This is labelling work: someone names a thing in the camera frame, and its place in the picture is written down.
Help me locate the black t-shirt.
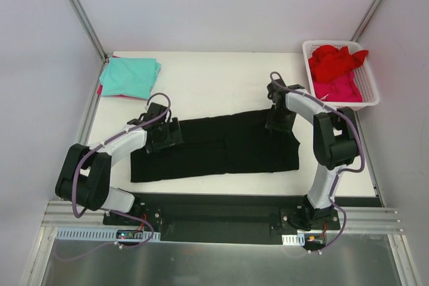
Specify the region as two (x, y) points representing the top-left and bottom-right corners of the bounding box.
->
(131, 109), (300, 183)

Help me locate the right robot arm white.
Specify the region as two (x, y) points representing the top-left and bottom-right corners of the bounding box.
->
(265, 78), (365, 229)

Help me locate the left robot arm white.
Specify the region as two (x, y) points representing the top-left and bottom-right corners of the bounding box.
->
(55, 103), (183, 225)

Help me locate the folded teal t-shirt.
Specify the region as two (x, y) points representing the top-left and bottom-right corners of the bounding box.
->
(97, 56), (162, 100)

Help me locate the magenta t-shirt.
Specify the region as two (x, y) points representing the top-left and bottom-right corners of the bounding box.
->
(313, 72), (363, 102)

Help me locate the red t-shirt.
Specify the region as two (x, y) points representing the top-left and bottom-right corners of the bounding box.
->
(308, 45), (369, 83)

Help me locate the white plastic basket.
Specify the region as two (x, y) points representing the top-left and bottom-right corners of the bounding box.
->
(302, 40), (379, 111)

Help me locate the folded pink t-shirt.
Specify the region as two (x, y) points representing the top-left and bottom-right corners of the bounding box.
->
(99, 58), (147, 99)

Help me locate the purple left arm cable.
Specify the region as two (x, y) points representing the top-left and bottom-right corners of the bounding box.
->
(70, 93), (172, 243)

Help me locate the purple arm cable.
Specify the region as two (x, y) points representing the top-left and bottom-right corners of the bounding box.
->
(70, 93), (172, 243)
(269, 72), (366, 250)

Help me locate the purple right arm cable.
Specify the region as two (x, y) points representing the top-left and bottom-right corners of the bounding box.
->
(269, 72), (366, 250)

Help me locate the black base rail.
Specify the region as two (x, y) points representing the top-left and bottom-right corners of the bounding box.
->
(64, 196), (369, 245)

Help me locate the left aluminium frame post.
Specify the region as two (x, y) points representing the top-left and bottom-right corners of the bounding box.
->
(51, 0), (109, 60)

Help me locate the aluminium frame post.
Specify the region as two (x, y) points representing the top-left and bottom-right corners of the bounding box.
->
(347, 0), (385, 42)
(51, 0), (109, 60)

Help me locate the right aluminium frame post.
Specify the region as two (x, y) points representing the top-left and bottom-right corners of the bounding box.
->
(347, 0), (385, 42)

